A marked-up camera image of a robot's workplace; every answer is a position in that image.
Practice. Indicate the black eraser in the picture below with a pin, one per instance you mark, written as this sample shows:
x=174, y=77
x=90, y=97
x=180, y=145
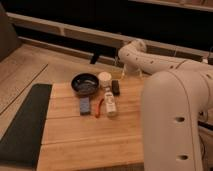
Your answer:
x=115, y=87

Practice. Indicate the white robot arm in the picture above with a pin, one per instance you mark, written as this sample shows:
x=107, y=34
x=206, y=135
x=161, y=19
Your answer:
x=175, y=93

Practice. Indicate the blue sponge block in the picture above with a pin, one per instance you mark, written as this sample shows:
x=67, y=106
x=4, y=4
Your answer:
x=85, y=106

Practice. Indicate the white plastic bottle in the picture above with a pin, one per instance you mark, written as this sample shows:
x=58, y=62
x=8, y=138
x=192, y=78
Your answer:
x=110, y=103

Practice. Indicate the black bowl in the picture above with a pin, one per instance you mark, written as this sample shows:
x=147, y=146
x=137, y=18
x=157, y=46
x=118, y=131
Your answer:
x=85, y=84

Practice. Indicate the dark green floor mat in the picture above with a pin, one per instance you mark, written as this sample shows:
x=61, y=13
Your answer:
x=22, y=141

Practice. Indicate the grey couch corner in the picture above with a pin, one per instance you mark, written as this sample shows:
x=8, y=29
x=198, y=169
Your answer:
x=9, y=40

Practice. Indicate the white wooden shelf rail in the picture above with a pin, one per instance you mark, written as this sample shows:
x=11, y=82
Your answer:
x=83, y=35

